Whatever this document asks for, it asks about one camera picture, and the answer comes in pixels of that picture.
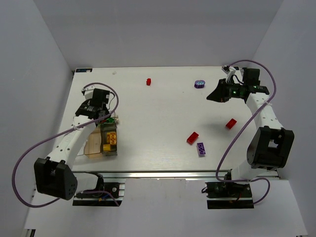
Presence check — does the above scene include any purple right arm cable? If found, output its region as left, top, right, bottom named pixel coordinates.
left=215, top=59, right=277, bottom=205

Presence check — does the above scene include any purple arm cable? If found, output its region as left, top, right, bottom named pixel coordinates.
left=215, top=59, right=277, bottom=205
left=11, top=82, right=121, bottom=208

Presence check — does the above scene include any small red lego piece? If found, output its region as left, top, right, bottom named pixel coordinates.
left=146, top=78, right=152, bottom=86

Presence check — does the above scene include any purple round lego piece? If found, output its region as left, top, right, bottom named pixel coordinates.
left=194, top=80, right=205, bottom=89

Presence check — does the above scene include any purple lego brick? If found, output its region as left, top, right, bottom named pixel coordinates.
left=197, top=142, right=206, bottom=157

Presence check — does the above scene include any clear smoky long container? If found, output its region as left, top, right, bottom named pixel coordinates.
left=99, top=115, right=119, bottom=125

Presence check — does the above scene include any aluminium table front rail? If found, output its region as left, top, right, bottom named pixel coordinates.
left=73, top=171, right=217, bottom=180

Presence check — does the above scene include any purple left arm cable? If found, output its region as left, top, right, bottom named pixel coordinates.
left=11, top=82, right=121, bottom=208

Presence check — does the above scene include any yellow two-by-three lego brick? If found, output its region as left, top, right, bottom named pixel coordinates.
left=106, top=132, right=117, bottom=145

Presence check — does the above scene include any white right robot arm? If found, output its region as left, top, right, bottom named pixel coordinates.
left=207, top=65, right=294, bottom=183

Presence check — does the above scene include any amber clear container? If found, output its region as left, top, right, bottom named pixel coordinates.
left=83, top=131, right=102, bottom=159

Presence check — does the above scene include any dark grey clear container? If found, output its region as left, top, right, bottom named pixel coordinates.
left=100, top=122, right=118, bottom=156

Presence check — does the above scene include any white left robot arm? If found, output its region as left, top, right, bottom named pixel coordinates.
left=34, top=87, right=110, bottom=200

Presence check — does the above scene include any left blue table label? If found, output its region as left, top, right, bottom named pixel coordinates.
left=75, top=68, right=93, bottom=73

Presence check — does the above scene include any red two-by-two lego brick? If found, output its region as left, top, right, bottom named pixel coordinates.
left=187, top=132, right=199, bottom=145

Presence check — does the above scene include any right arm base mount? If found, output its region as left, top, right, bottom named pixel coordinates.
left=201, top=171, right=254, bottom=209

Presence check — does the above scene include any yellow round decorated lego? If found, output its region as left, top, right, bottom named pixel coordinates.
left=103, top=144, right=111, bottom=152

